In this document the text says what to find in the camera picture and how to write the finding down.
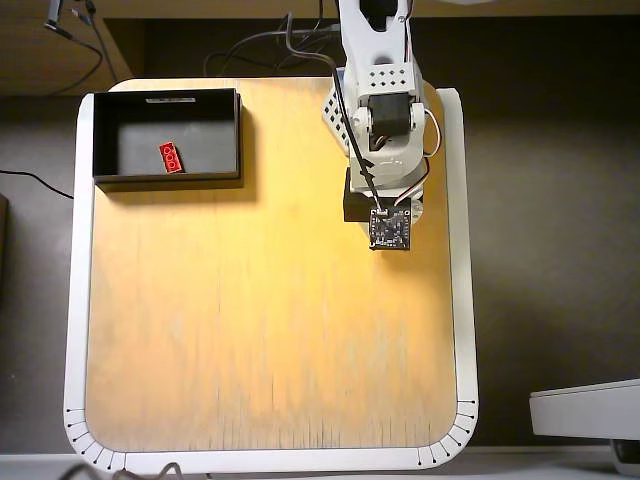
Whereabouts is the brown wooden shelf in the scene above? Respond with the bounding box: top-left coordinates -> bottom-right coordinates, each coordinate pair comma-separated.
0,0 -> 640,99

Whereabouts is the black cable with grey plug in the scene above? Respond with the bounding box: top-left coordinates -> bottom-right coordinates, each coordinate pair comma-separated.
42,0 -> 106,97

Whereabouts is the black rectangular bin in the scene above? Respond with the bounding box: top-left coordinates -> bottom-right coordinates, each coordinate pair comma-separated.
92,88 -> 245,194

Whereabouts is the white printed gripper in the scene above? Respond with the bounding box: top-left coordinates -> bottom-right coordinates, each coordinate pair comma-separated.
342,142 -> 427,225

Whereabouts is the red lego block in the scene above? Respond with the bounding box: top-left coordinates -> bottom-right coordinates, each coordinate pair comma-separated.
158,142 -> 185,175

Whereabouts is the black power cable bundle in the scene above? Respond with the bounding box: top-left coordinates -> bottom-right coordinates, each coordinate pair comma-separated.
202,12 -> 341,77

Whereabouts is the black camera circuit board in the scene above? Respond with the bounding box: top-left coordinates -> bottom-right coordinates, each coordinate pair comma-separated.
368,207 -> 414,252

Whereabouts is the thin black floor cable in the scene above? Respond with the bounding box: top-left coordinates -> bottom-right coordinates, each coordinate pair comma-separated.
0,169 -> 75,200

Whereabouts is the white table rim frame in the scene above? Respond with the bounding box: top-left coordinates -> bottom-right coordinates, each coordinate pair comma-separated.
63,77 -> 480,474

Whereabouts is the black camera cable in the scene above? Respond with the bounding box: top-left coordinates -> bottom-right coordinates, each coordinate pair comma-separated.
282,12 -> 390,216

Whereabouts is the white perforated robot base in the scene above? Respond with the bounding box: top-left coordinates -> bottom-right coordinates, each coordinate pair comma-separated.
322,69 -> 352,154

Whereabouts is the black cable with dark plug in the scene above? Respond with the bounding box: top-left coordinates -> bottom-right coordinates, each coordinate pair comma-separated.
69,0 -> 121,84

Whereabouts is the white plastic device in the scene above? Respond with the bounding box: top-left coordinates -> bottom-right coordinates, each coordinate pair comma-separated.
528,378 -> 640,476

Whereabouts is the grey looped cable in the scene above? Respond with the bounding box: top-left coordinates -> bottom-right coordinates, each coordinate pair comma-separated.
64,462 -> 184,480

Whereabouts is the servo wire at gripper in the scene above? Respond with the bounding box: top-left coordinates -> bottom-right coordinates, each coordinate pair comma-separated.
393,107 -> 444,207

